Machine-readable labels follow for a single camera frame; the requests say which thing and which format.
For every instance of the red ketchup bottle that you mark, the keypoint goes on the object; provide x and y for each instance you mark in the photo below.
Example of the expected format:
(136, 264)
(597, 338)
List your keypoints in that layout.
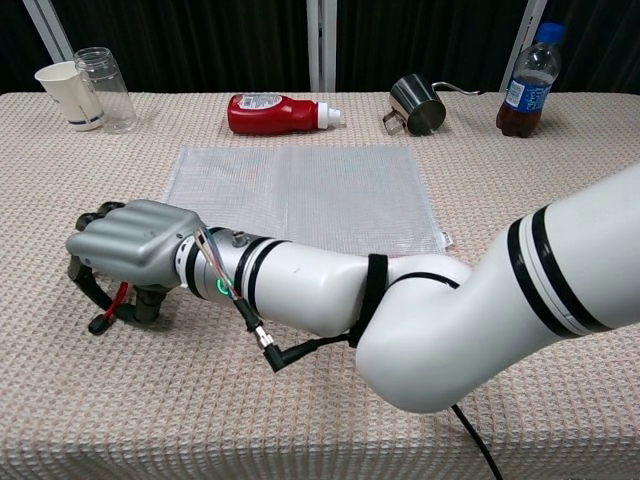
(270, 115)

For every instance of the beige waffle tablecloth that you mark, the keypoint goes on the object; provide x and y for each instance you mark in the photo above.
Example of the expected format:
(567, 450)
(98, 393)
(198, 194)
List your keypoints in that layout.
(200, 410)

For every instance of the steel gooseneck pour-over kettle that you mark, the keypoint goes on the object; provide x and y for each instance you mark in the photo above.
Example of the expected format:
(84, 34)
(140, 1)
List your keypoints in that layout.
(420, 107)

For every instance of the clear zip pouch red zipper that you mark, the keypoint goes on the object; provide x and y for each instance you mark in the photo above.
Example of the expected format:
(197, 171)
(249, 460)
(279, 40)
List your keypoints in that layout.
(310, 200)

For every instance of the black pleated curtain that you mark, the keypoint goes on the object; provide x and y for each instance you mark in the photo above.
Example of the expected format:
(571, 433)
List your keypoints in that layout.
(200, 40)

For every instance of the white frame post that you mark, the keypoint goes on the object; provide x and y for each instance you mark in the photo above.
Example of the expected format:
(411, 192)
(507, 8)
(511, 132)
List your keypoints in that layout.
(530, 25)
(321, 45)
(47, 27)

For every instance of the white paper cup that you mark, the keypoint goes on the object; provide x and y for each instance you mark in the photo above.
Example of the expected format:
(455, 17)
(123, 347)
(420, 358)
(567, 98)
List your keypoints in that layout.
(70, 97)

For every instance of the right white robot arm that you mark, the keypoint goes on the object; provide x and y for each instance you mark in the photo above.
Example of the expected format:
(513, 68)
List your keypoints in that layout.
(450, 310)

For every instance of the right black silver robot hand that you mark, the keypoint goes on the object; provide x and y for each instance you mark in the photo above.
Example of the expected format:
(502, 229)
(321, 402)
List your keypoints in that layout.
(135, 235)

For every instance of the clear glass cup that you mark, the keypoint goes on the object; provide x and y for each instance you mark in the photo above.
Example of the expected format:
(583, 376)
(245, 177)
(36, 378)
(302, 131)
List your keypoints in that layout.
(110, 90)

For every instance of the cola bottle blue cap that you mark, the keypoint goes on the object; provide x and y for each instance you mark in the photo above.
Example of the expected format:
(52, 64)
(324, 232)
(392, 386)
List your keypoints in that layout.
(527, 95)

